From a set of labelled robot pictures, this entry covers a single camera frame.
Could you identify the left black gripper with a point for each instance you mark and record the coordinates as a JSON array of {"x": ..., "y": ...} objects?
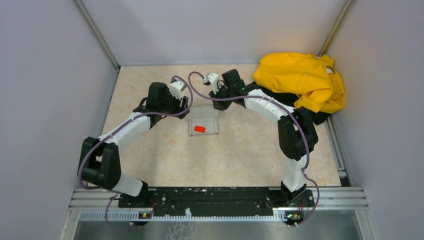
[{"x": 184, "y": 104}]

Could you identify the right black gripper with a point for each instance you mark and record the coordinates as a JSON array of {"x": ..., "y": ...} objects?
[{"x": 218, "y": 105}]

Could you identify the white cardboard box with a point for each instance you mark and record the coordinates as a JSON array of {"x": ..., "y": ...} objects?
[{"x": 203, "y": 115}]

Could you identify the small red block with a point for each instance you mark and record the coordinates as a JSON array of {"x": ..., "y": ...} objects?
[{"x": 199, "y": 129}]

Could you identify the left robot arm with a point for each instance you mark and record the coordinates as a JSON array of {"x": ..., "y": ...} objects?
[{"x": 100, "y": 163}]

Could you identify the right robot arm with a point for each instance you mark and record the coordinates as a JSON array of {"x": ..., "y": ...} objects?
[{"x": 295, "y": 128}]

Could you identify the black garment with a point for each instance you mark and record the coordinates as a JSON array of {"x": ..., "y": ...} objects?
[{"x": 289, "y": 99}]

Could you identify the yellow garment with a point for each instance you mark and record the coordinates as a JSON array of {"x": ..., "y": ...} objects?
[{"x": 313, "y": 79}]

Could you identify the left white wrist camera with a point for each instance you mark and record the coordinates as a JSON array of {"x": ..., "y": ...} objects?
[{"x": 176, "y": 89}]

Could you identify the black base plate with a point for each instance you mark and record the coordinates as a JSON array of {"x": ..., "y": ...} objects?
[{"x": 216, "y": 201}]

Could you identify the aluminium frame rail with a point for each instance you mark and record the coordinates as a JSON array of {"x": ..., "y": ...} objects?
[{"x": 98, "y": 205}]

